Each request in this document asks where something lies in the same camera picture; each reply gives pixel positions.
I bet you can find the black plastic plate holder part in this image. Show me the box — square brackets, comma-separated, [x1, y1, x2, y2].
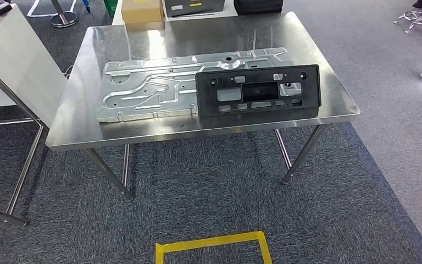
[195, 64, 322, 119]

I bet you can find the steel workbench table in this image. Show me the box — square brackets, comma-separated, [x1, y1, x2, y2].
[45, 12, 361, 201]

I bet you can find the stamped metal plate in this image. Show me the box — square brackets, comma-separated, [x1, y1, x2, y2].
[95, 46, 295, 124]

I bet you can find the yellow floor tape square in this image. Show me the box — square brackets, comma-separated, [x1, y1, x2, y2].
[154, 230, 273, 264]

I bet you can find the grey laptop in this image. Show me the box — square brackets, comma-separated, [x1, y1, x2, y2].
[163, 0, 226, 18]

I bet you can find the black zip case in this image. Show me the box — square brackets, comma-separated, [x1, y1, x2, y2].
[233, 0, 284, 16]

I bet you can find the brown cardboard box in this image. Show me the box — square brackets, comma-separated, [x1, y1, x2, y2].
[120, 0, 165, 25]

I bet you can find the green plastic crate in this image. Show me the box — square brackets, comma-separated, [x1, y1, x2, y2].
[103, 0, 118, 17]

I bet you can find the white floor tape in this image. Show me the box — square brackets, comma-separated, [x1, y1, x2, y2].
[26, 0, 77, 18]

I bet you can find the chrome swivel stool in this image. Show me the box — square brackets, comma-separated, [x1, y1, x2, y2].
[393, 0, 422, 36]

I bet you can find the chrome stanchion post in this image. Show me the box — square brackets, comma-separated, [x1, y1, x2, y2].
[49, 0, 79, 29]

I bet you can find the steel tube frame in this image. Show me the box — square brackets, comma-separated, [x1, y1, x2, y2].
[0, 43, 49, 227]

